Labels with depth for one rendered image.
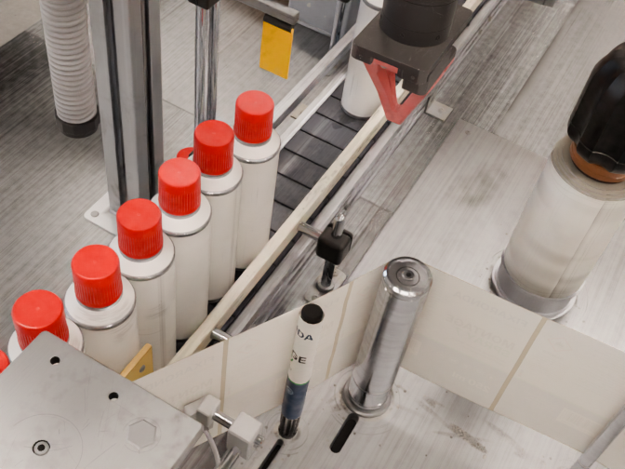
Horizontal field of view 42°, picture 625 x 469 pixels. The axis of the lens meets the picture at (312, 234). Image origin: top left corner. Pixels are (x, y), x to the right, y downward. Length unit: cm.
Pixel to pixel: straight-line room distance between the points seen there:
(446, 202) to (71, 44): 48
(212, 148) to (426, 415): 31
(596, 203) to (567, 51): 60
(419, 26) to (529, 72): 61
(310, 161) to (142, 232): 39
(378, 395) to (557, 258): 21
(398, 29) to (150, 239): 25
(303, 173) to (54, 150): 30
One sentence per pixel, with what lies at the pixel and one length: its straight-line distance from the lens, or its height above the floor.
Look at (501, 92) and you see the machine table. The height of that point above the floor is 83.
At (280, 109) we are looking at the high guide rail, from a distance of 89.
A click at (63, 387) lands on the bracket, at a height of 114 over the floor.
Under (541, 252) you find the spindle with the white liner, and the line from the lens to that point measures 81.
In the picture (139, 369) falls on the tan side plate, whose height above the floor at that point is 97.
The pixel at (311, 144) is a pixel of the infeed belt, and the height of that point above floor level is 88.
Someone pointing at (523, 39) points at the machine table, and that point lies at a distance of 131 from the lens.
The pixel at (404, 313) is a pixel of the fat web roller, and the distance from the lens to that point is 63.
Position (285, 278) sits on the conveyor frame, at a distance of 85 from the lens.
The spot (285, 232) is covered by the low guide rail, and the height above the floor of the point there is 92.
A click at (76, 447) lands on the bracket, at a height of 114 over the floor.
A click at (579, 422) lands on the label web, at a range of 73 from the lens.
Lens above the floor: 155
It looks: 50 degrees down
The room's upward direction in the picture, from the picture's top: 11 degrees clockwise
